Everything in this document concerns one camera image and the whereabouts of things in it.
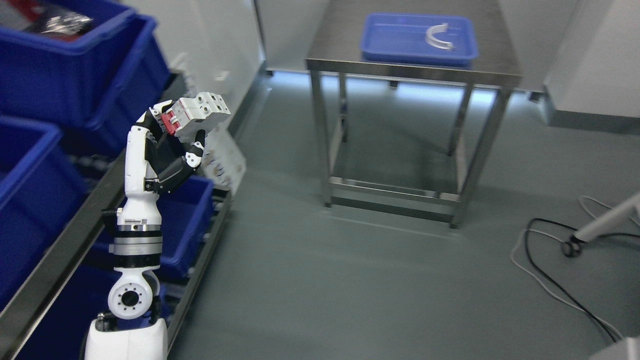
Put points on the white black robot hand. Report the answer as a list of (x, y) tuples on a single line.
[(144, 181)]

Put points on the grey circuit breaker red switch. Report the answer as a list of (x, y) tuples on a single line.
[(188, 116)]

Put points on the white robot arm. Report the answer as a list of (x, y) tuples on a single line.
[(132, 328)]

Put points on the white printed sign board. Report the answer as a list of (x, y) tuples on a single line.
[(223, 161)]

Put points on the blue storage bin upper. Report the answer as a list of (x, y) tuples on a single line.
[(65, 82)]

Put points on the blue storage bin left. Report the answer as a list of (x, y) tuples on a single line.
[(40, 191)]

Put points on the stainless steel table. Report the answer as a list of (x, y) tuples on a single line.
[(408, 139)]

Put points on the blue plastic tray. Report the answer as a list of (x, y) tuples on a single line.
[(400, 38)]

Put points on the white curved pipe clamp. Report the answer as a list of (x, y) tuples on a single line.
[(433, 40)]

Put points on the white stand leg with caster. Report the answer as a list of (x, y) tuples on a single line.
[(614, 216)]

